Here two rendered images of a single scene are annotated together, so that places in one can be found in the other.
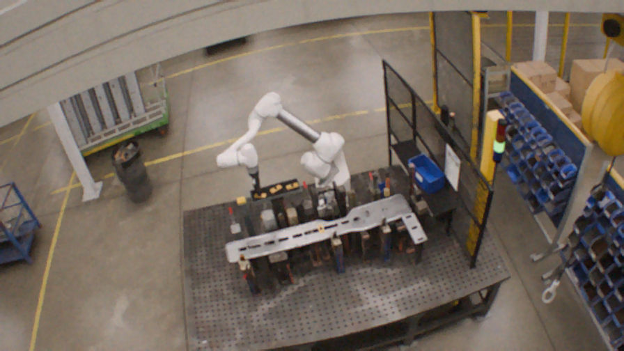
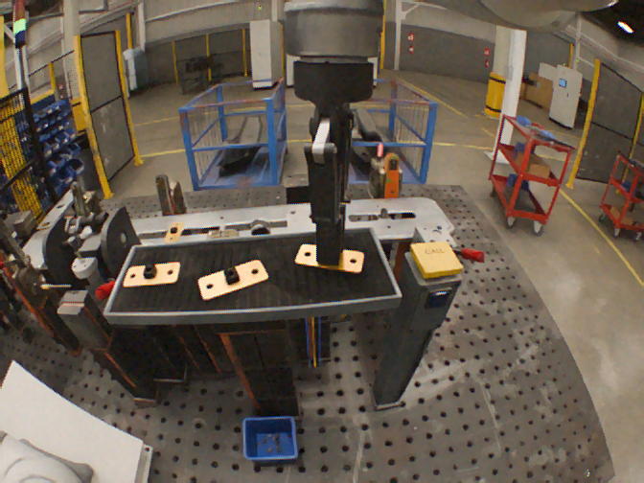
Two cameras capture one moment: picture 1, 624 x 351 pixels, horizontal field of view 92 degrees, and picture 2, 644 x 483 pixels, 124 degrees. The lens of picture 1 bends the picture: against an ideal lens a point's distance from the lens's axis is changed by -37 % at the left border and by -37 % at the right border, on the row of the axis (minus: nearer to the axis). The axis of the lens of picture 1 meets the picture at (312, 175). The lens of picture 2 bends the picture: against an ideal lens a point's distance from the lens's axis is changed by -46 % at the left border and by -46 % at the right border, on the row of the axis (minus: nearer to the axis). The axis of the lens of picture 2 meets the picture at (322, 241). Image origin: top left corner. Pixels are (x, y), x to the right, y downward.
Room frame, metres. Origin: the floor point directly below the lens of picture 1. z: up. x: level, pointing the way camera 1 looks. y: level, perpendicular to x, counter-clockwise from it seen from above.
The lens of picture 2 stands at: (2.76, 0.39, 1.43)
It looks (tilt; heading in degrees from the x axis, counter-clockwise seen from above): 38 degrees down; 182
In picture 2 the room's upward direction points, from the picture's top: straight up
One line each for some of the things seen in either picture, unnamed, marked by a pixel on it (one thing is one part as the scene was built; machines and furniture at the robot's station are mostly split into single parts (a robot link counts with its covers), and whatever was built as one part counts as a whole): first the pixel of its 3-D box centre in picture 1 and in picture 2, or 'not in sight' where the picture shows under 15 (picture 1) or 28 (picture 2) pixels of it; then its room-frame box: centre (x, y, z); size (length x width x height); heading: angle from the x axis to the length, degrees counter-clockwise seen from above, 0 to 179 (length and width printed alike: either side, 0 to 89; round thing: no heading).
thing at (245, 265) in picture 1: (251, 278); (379, 215); (1.92, 0.55, 0.88); 0.15 x 0.11 x 0.36; 9
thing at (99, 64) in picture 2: not in sight; (106, 106); (-0.29, -2.26, 1.00); 1.04 x 0.14 x 2.00; 5
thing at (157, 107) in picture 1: (108, 94); not in sight; (5.69, 3.00, 0.88); 1.93 x 1.01 x 1.76; 101
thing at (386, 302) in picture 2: (274, 190); (241, 274); (2.49, 0.28, 1.16); 0.37 x 0.14 x 0.02; 99
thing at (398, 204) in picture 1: (318, 230); (182, 231); (2.19, 0.02, 1.00); 1.38 x 0.22 x 0.02; 99
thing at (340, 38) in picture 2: (252, 166); (333, 32); (2.46, 0.39, 1.43); 0.09 x 0.09 x 0.06
